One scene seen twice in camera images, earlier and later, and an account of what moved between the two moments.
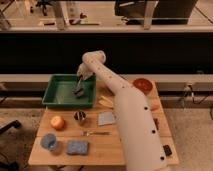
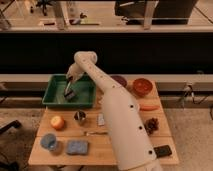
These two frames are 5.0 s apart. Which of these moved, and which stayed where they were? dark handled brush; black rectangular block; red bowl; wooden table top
Moved: dark handled brush
Stayed: red bowl; black rectangular block; wooden table top
